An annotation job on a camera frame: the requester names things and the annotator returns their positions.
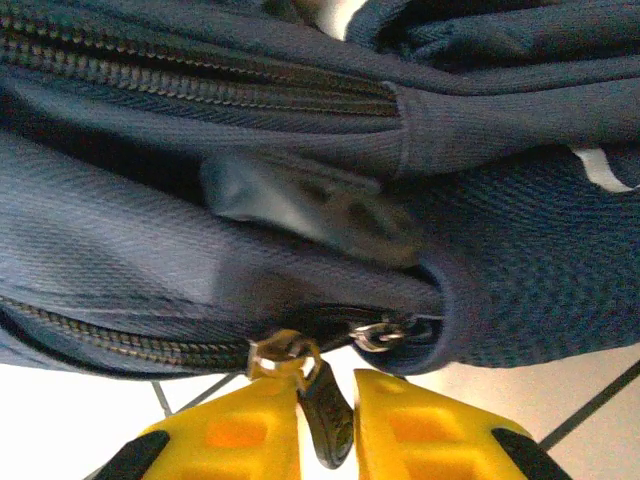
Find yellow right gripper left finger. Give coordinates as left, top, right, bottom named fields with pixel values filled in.
left=92, top=372, right=304, bottom=480

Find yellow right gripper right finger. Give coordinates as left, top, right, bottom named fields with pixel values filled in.
left=352, top=368, right=574, bottom=480

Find navy blue backpack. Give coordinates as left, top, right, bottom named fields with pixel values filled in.
left=0, top=0, right=640, bottom=382

